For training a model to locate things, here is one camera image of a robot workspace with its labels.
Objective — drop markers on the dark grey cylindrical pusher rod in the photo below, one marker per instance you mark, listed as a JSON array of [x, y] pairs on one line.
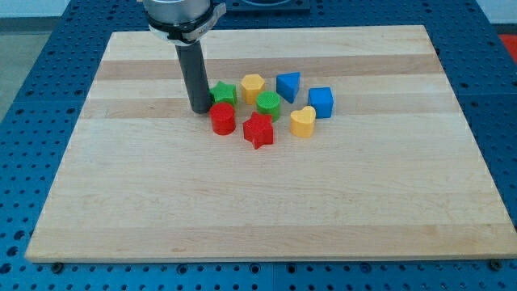
[[191, 60]]

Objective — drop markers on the green star block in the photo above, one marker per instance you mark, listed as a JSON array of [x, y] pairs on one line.
[[224, 93]]

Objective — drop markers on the red star block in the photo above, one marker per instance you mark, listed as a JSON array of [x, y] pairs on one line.
[[259, 130]]

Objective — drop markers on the red cylinder block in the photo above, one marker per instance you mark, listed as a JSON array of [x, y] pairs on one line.
[[222, 116]]

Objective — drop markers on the yellow hexagon block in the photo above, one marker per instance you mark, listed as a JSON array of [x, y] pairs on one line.
[[251, 86]]

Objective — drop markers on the green cylinder block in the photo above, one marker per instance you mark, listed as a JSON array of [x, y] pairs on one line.
[[268, 103]]

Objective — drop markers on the blue triangle block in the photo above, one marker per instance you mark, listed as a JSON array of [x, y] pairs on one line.
[[287, 85]]

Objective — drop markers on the yellow heart block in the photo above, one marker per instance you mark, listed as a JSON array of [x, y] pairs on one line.
[[302, 122]]

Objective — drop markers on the blue cube block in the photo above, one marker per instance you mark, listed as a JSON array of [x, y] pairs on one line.
[[322, 100]]

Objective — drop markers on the light wooden board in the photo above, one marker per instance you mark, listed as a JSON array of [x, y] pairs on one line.
[[394, 174]]

